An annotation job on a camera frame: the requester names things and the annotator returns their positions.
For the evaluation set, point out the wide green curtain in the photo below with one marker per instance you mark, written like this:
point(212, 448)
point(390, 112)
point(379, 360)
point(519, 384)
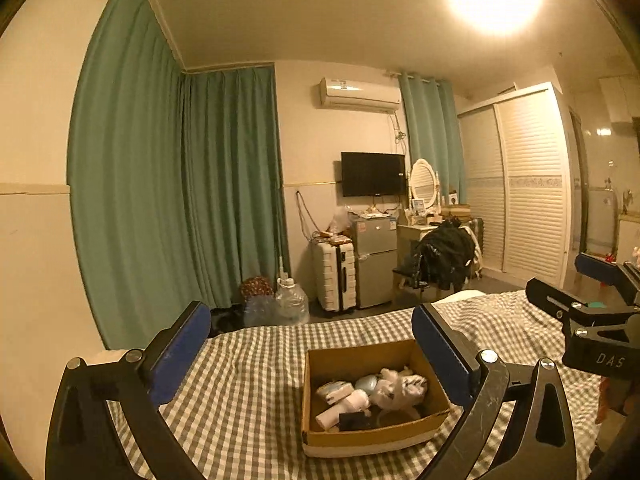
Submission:
point(125, 160)

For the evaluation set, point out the black jacket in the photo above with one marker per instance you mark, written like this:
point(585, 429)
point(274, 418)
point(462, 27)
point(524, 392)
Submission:
point(445, 255)

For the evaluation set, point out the white suitcase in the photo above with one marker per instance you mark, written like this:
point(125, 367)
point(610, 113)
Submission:
point(332, 275)

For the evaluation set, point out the clear plastic bag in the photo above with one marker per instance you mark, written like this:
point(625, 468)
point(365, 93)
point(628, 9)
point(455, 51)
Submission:
point(341, 220)

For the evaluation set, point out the black wall television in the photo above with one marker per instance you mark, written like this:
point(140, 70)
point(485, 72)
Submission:
point(372, 174)

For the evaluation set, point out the narrow pale green curtain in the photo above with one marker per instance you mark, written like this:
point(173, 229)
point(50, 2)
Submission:
point(432, 125)

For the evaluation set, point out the chair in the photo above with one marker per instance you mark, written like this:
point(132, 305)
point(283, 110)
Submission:
point(477, 245)

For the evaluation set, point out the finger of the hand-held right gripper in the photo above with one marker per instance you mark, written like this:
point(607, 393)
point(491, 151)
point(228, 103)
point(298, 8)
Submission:
point(555, 300)
point(602, 272)

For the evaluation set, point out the green white checkered blanket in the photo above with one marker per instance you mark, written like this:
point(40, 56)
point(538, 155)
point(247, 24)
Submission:
point(260, 360)

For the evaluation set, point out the brown cardboard box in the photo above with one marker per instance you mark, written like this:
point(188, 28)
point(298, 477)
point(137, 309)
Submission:
point(360, 440)

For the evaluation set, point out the white dressing table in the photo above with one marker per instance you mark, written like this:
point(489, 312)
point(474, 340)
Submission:
point(407, 237)

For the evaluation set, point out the black slipper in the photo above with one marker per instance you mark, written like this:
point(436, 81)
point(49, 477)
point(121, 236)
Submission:
point(357, 421)

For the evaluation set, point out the white plastic bag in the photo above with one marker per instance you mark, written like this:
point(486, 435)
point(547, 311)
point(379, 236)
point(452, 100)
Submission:
point(397, 390)

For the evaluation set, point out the small silver fridge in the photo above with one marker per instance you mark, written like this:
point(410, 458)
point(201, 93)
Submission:
point(375, 260)

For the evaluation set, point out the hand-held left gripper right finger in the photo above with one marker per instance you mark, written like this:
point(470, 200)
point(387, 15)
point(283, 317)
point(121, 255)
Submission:
point(442, 355)

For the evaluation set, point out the white louvered wardrobe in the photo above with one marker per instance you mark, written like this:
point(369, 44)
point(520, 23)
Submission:
point(530, 185)

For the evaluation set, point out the pale blue plastic item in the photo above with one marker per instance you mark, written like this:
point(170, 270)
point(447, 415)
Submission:
point(367, 384)

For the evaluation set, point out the small picture frame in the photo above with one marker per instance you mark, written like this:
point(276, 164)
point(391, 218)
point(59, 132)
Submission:
point(418, 205)

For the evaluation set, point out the small brown box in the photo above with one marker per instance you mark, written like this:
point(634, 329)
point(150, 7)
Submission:
point(332, 236)

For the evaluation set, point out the blue white tissue pack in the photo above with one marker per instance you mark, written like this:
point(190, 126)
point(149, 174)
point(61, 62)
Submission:
point(334, 392)

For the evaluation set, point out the bag of empty bottles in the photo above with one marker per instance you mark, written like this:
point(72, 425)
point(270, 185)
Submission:
point(260, 312)

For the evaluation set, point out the white oval vanity mirror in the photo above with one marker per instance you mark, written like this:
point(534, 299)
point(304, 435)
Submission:
point(424, 185)

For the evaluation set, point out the clear water jug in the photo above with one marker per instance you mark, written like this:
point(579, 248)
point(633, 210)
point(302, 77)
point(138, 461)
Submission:
point(292, 305)

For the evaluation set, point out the white air conditioner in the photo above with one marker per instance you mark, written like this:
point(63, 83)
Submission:
point(357, 94)

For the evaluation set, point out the white plastic bottle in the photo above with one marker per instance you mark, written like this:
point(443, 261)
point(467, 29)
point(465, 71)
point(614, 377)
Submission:
point(345, 405)

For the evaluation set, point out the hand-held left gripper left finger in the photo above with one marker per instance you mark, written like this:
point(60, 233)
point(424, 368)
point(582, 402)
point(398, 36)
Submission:
point(175, 355)

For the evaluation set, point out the dark patterned bag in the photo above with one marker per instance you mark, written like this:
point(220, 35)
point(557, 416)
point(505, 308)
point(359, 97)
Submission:
point(256, 289)

